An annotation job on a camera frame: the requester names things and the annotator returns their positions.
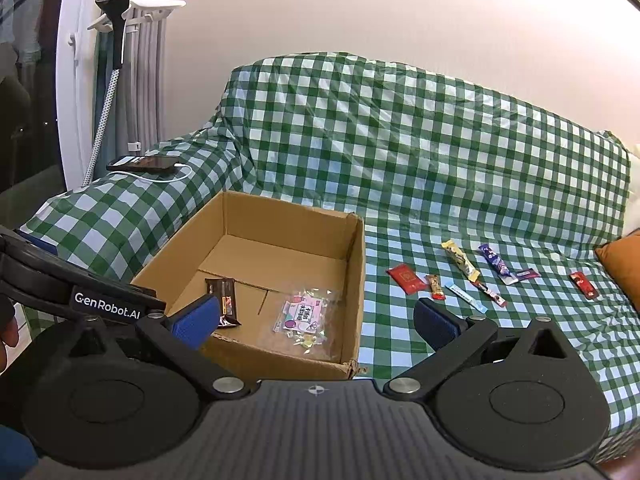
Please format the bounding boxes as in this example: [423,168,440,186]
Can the grey curtain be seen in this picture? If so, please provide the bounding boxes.
[120,0,173,153]

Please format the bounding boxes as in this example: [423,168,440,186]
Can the orange cushion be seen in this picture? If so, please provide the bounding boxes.
[594,229,640,311]

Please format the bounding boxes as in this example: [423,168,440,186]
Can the green checked sofa cover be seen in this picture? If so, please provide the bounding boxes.
[20,51,640,466]

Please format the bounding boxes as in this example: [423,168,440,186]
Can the white door frame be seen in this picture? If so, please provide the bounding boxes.
[55,0,108,196]

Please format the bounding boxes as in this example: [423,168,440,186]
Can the small red chocolate packet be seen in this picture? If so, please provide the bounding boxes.
[570,271,598,301]

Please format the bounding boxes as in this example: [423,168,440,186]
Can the long yellow snack packet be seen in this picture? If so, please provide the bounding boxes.
[441,239,481,281]

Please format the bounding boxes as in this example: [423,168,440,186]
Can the red snack packet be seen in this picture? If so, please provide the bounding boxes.
[386,264,428,295]

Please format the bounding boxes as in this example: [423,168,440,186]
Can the dark plate at edge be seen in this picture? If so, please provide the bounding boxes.
[106,155,180,173]

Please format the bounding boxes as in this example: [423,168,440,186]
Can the black garment steamer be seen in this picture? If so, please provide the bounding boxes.
[82,0,133,188]

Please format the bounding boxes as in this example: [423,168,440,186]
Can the clear candy bag pink label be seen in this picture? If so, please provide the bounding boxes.
[272,287,341,351]

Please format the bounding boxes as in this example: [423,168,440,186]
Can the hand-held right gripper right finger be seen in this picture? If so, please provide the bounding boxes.
[382,297,576,401]

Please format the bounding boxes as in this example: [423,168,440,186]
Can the thin red and white candy stick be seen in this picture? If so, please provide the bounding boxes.
[470,280,507,308]

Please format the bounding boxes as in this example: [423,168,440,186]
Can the long purple snack packet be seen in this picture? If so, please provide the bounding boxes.
[477,244,518,286]

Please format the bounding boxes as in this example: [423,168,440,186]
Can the person's blue pants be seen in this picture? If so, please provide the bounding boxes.
[0,425,40,480]

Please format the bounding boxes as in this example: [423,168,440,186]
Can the dark brown chocolate bar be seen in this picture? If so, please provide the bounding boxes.
[205,278,242,329]

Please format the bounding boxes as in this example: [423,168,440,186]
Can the hanging denim garment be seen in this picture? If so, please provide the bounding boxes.
[0,0,56,66]

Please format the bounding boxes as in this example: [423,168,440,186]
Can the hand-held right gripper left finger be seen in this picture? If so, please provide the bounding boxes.
[65,294,251,401]

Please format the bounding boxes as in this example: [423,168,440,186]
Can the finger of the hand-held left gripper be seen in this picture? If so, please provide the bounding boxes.
[15,230,57,257]

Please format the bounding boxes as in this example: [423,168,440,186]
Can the person's left hand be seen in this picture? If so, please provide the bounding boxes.
[0,295,21,376]

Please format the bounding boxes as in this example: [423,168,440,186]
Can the cardboard box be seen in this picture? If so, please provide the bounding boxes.
[131,191,366,381]

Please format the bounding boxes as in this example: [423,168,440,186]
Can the white hanger rack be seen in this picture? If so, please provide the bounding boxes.
[87,0,187,33]

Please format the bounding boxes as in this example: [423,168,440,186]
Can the blue and white stick packet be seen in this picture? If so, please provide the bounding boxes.
[445,285,487,315]

